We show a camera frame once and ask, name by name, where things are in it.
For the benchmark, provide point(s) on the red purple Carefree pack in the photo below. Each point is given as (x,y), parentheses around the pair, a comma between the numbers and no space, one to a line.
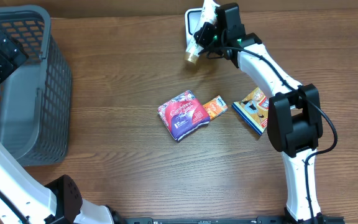
(183,114)

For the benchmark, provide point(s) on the small orange box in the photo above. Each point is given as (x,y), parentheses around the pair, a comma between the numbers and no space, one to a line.
(215,107)

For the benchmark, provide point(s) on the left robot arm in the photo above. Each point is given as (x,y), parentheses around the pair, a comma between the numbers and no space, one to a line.
(22,198)

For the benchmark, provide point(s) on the white Pantene tube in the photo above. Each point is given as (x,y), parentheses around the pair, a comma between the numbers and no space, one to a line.
(208,14)

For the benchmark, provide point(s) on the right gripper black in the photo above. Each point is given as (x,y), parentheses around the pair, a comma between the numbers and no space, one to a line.
(202,37)

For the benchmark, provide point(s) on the white barcode scanner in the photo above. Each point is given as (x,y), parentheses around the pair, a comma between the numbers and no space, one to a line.
(192,17)

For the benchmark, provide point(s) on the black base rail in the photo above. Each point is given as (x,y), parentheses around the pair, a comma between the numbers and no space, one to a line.
(257,220)

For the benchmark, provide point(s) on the grey plastic shopping basket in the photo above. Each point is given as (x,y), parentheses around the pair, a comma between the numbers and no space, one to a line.
(36,98)

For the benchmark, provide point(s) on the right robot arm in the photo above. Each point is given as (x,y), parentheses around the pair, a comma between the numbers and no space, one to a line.
(294,123)

